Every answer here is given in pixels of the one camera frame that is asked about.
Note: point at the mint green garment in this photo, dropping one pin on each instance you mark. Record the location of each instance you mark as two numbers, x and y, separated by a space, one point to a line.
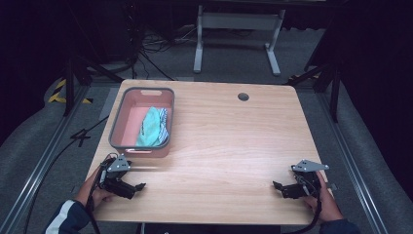
150 127

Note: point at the person's right hand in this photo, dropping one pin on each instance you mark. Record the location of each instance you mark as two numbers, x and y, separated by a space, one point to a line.
324 203

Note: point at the pink basket with grey rim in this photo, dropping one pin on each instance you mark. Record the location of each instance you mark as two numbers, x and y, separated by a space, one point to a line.
133 123

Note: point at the yellow black hazard tape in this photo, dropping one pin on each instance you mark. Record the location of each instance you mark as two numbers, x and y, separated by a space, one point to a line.
61 94

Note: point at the person's left hand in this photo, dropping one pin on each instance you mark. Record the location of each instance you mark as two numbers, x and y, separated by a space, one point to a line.
94 191

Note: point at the blue white striped garment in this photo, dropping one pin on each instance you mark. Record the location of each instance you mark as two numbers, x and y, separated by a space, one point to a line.
165 125

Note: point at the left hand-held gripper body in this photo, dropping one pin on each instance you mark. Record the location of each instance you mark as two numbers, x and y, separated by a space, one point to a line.
115 175

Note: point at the grey metal table frame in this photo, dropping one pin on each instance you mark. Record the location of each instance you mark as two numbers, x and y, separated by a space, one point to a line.
238 39

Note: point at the aluminium floor rail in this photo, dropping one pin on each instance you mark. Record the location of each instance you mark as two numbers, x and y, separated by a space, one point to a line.
350 156
39 165

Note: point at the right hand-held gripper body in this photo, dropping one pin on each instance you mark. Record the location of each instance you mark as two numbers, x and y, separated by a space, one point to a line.
303 182

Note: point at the black tripod stand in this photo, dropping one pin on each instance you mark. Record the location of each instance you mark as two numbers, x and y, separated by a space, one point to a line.
324 81
78 78

